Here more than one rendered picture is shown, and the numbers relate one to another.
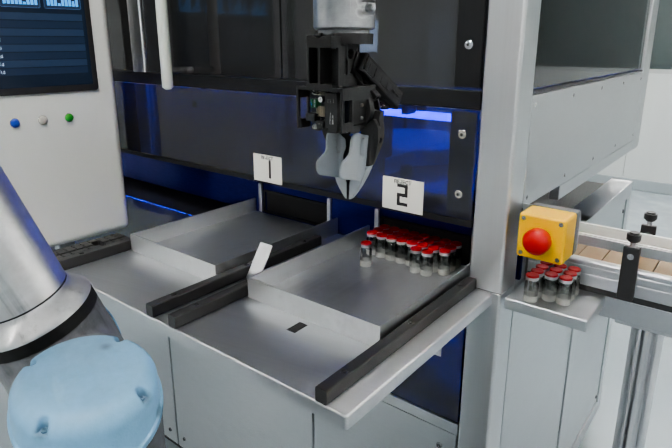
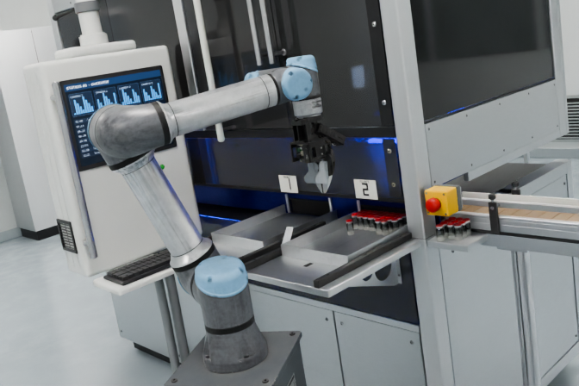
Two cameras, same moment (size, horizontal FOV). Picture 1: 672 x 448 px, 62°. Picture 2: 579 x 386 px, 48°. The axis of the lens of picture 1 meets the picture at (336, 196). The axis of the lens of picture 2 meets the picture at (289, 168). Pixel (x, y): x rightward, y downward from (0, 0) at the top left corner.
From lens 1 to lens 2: 1.00 m
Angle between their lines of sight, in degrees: 10
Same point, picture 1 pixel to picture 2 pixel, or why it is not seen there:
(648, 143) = not seen: outside the picture
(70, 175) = not seen: hidden behind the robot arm
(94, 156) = (178, 189)
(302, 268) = (313, 239)
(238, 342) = (277, 273)
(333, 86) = (306, 141)
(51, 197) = not seen: hidden behind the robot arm
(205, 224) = (253, 224)
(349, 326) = (333, 259)
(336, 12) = (302, 108)
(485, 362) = (425, 282)
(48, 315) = (199, 251)
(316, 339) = (317, 268)
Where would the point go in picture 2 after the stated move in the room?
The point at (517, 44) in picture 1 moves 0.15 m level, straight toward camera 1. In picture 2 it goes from (406, 101) to (390, 109)
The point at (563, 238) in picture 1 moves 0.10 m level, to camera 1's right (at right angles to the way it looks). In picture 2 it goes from (446, 201) to (483, 196)
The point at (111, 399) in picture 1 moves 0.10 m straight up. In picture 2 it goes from (230, 270) to (222, 227)
